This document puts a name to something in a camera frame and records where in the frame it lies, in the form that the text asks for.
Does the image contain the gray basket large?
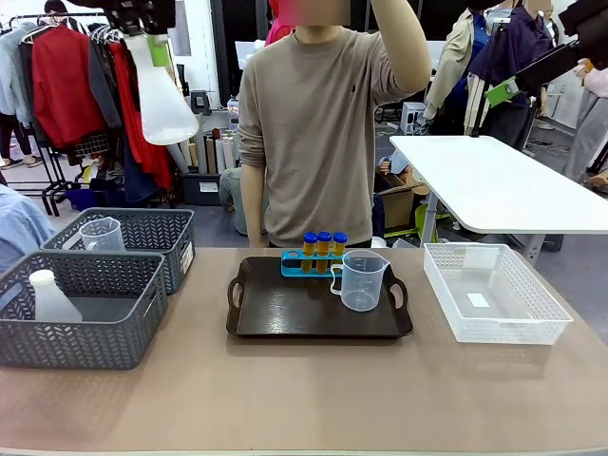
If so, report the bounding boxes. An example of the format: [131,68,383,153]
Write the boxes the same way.
[0,250,168,371]

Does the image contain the black step stool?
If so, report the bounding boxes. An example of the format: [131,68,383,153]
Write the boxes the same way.
[189,89,213,115]

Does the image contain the cardboard box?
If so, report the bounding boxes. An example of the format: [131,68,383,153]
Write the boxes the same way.
[379,173,429,233]

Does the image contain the white background table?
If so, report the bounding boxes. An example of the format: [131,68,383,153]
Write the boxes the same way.
[389,135,608,273]

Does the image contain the red hanging dress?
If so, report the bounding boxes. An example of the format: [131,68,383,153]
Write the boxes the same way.
[109,41,175,192]

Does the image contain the person's left forearm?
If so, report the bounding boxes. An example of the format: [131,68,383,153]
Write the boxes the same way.
[370,0,433,95]

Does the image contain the red hanging jacket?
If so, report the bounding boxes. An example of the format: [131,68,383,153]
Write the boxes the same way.
[30,26,107,150]

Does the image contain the blue test tube rack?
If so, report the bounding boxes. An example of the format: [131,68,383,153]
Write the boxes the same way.
[280,250,346,278]

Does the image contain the mannequin with navy jacket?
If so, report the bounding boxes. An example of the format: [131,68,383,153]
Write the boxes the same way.
[468,3,558,149]

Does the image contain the person's right forearm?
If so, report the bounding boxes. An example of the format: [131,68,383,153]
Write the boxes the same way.
[239,163,271,249]

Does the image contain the person in gray trousers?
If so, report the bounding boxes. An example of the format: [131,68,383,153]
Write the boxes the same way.
[563,56,608,194]

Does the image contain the crouching person gray clothes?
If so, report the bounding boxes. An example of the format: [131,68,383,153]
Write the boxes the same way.
[218,165,249,238]

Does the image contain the gray paper roll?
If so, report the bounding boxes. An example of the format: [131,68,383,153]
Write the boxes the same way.
[192,113,209,175]

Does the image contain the white conical flask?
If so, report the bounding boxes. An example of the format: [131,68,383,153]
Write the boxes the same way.
[28,269,84,323]
[125,33,200,146]

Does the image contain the person in beige sweater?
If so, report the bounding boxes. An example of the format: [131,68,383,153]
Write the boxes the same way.
[236,26,419,249]

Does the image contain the black clothes rack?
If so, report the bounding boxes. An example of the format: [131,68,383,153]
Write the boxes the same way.
[9,12,124,218]

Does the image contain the mannequin with beige coat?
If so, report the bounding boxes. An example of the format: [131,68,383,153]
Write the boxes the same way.
[426,7,482,135]

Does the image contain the clear measuring cup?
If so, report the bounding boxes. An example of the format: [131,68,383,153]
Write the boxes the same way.
[78,217,126,252]
[329,249,391,314]

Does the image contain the person in blue shirt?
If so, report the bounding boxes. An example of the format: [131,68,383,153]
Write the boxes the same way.
[0,183,57,275]

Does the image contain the white paper roll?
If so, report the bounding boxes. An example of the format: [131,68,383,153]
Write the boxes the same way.
[165,142,191,175]

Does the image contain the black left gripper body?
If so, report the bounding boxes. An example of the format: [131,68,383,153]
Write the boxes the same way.
[102,0,177,36]

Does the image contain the gray basket with label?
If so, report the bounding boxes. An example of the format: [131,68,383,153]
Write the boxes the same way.
[40,207,197,295]

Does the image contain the black storage crate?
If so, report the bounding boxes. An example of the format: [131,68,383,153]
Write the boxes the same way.
[179,171,224,206]

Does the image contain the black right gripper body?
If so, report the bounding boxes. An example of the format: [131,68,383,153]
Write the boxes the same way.
[558,0,608,72]

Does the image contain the black serving tray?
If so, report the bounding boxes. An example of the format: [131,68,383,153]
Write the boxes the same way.
[226,256,414,339]

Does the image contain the white perforated plastic basket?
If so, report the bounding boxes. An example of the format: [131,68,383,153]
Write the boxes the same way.
[422,242,575,346]

